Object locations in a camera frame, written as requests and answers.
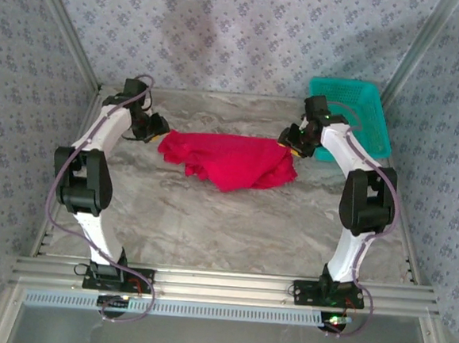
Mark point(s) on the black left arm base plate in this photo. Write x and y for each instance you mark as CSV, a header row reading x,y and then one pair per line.
x,y
145,276

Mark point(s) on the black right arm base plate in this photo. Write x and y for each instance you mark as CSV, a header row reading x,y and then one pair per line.
x,y
303,290

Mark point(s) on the aluminium mounting rail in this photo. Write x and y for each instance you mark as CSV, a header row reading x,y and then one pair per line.
x,y
220,286

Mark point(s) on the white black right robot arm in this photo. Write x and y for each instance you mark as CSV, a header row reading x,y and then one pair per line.
x,y
346,149

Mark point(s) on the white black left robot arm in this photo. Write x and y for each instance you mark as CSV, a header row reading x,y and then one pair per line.
x,y
106,126

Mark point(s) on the aluminium table side rail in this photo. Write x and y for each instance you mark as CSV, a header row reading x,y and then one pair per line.
x,y
408,249
86,116

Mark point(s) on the red t-shirt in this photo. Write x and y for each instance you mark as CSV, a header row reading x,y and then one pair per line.
x,y
230,159

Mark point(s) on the teal plastic basket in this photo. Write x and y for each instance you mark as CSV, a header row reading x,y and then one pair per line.
x,y
372,119

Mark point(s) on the aluminium frame post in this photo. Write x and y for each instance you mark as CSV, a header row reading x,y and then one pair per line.
x,y
418,47
65,31

